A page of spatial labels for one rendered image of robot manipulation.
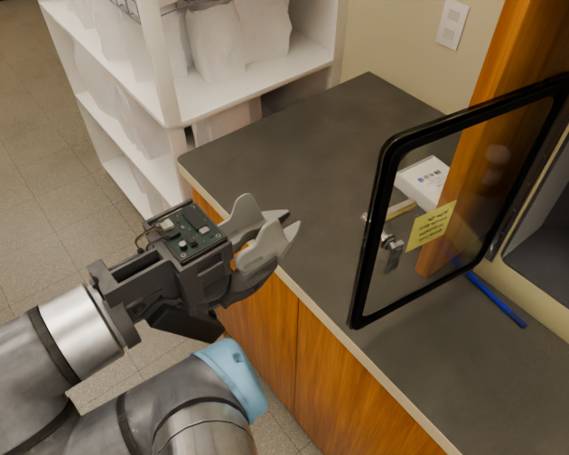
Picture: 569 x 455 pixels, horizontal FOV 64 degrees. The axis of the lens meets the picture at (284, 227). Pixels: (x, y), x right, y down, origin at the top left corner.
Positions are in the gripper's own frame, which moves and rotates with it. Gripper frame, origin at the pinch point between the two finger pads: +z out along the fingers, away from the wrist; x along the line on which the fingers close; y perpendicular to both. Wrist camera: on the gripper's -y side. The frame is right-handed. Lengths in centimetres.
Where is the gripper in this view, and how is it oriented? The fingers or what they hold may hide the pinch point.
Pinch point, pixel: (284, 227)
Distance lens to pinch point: 50.5
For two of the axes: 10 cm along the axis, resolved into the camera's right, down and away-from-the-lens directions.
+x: -6.2, -5.9, 5.2
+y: 0.1, -6.6, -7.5
